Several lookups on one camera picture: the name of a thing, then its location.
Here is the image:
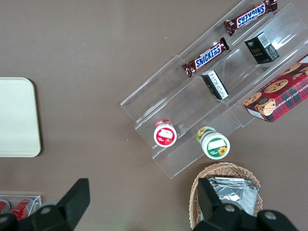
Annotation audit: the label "red lid yogurt cup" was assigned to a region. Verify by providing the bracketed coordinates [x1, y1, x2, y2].
[153, 119, 178, 147]

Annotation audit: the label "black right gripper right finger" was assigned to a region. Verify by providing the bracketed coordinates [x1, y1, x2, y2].
[192, 177, 299, 231]

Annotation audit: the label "light woven wicker basket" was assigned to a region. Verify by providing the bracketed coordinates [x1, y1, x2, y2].
[189, 163, 264, 231]

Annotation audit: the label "red tartan cookie box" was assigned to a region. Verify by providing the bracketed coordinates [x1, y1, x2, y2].
[243, 54, 308, 123]

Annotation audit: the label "snickers chocolate bar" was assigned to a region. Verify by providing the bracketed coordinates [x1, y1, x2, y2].
[223, 0, 278, 37]
[181, 37, 230, 79]

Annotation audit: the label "white rectangular tray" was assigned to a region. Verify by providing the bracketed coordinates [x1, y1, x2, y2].
[0, 77, 41, 158]

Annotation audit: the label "silver foil snack packets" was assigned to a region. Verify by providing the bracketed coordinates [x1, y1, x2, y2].
[208, 177, 259, 217]

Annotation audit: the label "clear acrylic stepped stand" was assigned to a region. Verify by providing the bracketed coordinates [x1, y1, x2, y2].
[120, 0, 308, 180]

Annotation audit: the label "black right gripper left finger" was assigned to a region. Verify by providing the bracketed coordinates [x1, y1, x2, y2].
[0, 178, 91, 231]

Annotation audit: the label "small black carton box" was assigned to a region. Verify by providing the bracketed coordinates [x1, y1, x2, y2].
[201, 70, 229, 100]
[244, 32, 280, 65]

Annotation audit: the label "green lid yogurt cup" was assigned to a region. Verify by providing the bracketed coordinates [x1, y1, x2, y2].
[196, 127, 231, 160]

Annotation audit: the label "clear acrylic bottle holder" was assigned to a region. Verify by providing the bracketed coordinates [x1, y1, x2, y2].
[0, 194, 41, 217]

